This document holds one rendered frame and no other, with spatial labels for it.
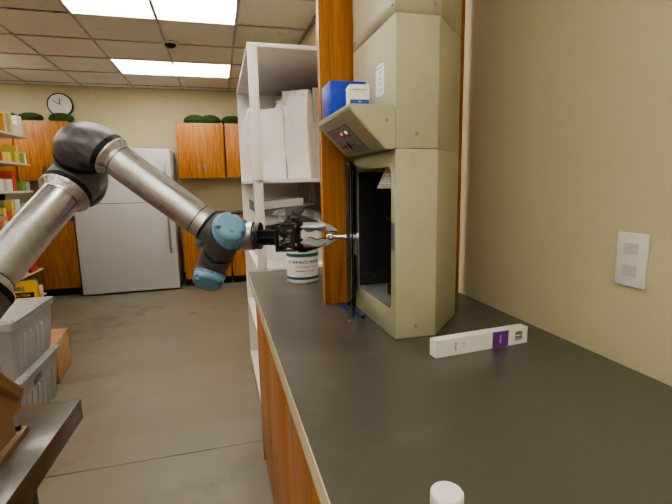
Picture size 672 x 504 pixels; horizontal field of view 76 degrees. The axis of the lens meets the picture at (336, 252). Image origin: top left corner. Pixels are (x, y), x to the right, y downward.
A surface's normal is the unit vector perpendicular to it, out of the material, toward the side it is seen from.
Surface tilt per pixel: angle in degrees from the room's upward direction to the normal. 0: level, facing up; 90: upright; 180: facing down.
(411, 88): 90
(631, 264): 90
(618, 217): 90
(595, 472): 0
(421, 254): 90
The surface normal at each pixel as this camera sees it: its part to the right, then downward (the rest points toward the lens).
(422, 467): -0.02, -0.99
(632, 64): -0.96, 0.06
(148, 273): 0.26, 0.15
